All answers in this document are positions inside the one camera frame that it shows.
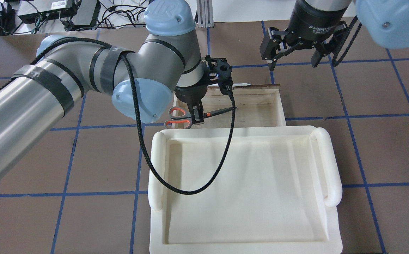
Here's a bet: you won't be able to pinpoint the orange grey handled scissors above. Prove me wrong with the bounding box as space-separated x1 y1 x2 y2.
164 106 237 129

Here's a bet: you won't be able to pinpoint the white foam tray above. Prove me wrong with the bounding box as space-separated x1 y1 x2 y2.
148 126 343 254

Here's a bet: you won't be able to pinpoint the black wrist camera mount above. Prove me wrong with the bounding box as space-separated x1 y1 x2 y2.
203 55 233 95

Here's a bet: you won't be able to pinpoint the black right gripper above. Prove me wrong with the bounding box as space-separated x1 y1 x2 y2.
260 0 348 71

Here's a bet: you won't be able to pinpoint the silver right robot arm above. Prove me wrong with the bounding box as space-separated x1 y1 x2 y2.
260 0 409 71

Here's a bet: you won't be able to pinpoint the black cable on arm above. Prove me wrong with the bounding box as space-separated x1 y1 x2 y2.
120 53 237 195

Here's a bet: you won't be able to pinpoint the light wooden drawer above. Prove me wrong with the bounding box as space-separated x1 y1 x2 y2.
172 83 287 128

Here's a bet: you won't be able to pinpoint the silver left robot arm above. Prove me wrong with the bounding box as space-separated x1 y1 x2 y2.
0 0 203 180

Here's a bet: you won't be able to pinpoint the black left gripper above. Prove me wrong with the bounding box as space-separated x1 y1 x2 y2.
174 85 207 125

